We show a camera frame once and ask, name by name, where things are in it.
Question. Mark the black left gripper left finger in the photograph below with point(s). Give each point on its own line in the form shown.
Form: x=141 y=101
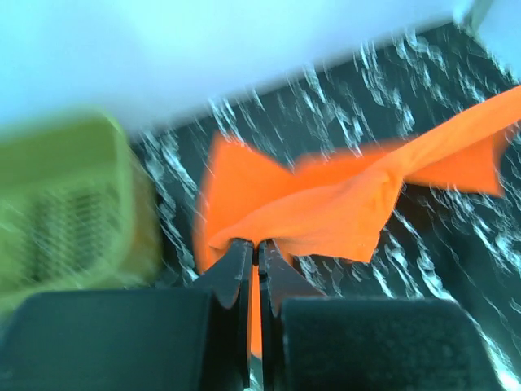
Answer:
x=193 y=338

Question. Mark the olive green plastic basket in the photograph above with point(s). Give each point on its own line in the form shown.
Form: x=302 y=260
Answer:
x=77 y=208

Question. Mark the orange t shirt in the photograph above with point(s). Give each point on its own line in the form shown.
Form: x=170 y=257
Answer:
x=336 y=206

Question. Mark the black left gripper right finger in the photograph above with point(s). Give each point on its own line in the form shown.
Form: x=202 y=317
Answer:
x=314 y=342

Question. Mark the black marble pattern mat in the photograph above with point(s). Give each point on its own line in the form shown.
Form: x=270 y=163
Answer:
x=445 y=244

